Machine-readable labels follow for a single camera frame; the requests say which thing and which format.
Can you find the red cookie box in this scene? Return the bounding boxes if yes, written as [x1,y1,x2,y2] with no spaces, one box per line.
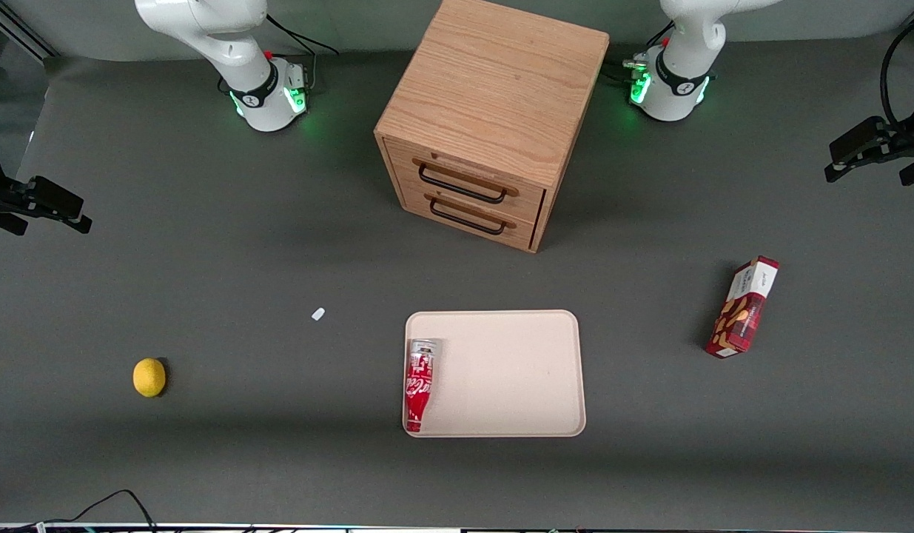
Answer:
[705,255,781,360]

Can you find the beige plastic tray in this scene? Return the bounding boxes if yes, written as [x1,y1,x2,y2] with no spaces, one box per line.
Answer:
[403,309,587,438]

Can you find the yellow lemon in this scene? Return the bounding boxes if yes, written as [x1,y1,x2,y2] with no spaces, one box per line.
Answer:
[132,358,167,398]

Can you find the wooden drawer cabinet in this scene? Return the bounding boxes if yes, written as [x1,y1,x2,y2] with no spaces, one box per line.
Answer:
[374,0,611,255]

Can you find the wooden drawer front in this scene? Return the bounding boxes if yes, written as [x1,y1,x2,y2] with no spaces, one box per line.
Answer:
[386,138,546,221]
[399,180,537,249]

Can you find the red cola bottle can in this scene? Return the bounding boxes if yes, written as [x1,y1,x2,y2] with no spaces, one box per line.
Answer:
[403,339,437,433]

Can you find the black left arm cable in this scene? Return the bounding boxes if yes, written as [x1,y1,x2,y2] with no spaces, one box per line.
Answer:
[880,16,914,128]

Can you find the black left arm base cables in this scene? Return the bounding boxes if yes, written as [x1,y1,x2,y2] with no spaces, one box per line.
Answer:
[603,21,676,84]

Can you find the black cable on table edge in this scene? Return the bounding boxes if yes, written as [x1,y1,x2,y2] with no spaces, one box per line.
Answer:
[35,489,158,532]

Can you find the black right arm base cable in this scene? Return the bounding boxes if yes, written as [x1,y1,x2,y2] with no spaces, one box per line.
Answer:
[266,13,340,88]

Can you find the black metal drawer handle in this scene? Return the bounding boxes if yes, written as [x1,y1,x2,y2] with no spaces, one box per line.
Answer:
[417,164,508,205]
[429,197,506,237]

